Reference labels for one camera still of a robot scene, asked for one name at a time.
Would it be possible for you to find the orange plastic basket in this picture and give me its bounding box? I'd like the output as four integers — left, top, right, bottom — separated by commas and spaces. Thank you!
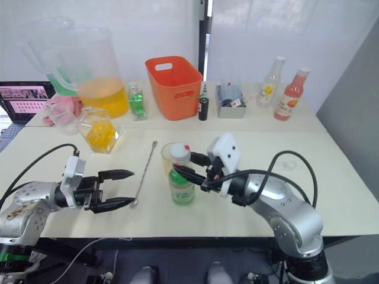
144, 56, 204, 121

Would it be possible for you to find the small clear measuring cup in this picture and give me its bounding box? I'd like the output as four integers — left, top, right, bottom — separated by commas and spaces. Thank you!
48, 102, 79, 135

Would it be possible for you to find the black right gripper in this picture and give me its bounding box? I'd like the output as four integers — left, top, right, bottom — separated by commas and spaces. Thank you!
172, 151, 227, 193

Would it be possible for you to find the small black bottle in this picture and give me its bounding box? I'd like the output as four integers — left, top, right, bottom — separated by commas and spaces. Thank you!
198, 83, 210, 121

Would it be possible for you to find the large pitcher orange liquid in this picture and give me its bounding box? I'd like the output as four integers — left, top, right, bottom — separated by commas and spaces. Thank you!
57, 27, 130, 120

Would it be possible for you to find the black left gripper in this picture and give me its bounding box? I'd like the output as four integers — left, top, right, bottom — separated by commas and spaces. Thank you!
72, 169, 136, 215

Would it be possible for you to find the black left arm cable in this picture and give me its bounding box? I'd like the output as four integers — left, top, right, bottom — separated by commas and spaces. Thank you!
0, 143, 81, 208

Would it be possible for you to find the large pitcher green liquid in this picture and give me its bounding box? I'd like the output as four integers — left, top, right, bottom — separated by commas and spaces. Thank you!
17, 18, 80, 96

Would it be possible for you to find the grey metal box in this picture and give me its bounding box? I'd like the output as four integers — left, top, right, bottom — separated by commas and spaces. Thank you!
216, 78, 248, 120

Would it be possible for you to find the long metal bar spoon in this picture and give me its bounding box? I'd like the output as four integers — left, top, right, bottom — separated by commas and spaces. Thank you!
129, 140, 158, 209

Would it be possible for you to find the white cable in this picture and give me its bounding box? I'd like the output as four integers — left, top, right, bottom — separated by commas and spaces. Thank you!
63, 237, 120, 284

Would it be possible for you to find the small glass bottle green liquid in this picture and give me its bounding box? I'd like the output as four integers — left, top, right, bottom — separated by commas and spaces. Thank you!
127, 82, 148, 122

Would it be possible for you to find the pink cloth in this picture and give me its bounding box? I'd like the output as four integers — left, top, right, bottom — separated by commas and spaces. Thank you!
43, 93, 86, 127

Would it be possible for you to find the open laptop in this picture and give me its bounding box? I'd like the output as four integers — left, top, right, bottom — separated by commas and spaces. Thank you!
0, 81, 57, 149

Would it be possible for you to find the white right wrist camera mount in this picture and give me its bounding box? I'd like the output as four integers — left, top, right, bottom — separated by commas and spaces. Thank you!
206, 133, 242, 198

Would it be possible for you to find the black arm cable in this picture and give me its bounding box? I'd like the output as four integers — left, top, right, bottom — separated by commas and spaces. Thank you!
0, 143, 81, 208
206, 150, 319, 208

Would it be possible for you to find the pink juice bottle white cap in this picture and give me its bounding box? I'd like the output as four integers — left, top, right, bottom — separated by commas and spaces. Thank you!
273, 66, 311, 121

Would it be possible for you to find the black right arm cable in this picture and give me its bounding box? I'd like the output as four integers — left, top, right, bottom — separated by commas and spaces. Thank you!
206, 150, 319, 208

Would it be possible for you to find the green juice bottle white cap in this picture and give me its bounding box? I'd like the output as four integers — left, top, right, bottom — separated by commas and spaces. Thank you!
168, 143, 197, 206

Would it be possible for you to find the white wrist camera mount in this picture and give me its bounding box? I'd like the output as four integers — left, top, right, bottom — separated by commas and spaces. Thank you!
60, 156, 87, 208
206, 133, 242, 198

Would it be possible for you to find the black vertical post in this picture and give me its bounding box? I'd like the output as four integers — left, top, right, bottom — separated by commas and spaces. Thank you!
197, 0, 214, 82

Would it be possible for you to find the clear drinking glass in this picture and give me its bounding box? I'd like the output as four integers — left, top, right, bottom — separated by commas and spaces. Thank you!
160, 142, 180, 179

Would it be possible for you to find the clear bottle yellow label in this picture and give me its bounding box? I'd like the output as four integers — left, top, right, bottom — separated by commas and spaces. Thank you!
255, 56, 286, 108

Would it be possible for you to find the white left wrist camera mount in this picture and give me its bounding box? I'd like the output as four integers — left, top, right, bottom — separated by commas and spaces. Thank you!
60, 156, 87, 208

